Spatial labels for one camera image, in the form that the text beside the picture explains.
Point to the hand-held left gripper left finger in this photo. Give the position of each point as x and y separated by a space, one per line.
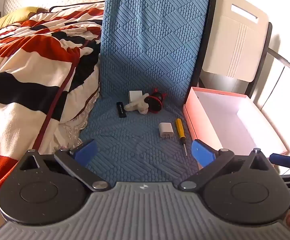
86 152

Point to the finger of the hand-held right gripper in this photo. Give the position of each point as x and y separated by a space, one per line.
281 158

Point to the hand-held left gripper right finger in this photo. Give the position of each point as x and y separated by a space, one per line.
203 153

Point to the yellow screwdriver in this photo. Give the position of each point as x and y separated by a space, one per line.
180 131

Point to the white charger plug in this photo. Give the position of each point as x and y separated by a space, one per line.
166 130

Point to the pink cardboard box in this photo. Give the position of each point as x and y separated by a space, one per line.
235 120

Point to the black lighter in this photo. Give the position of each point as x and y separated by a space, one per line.
121 110

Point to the white plush toy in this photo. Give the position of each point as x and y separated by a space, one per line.
136 105

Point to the black red round toy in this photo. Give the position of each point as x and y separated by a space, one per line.
155 102

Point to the small white square box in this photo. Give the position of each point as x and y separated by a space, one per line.
134 95

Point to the red black striped blanket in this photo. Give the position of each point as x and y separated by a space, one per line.
29 67

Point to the blue textured mat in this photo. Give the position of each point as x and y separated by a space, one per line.
150 42

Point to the yellow pillow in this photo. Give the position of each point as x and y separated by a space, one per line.
14 16

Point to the curved metal rail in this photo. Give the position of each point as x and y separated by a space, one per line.
289 63

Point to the black chair frame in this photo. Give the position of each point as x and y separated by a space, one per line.
205 55

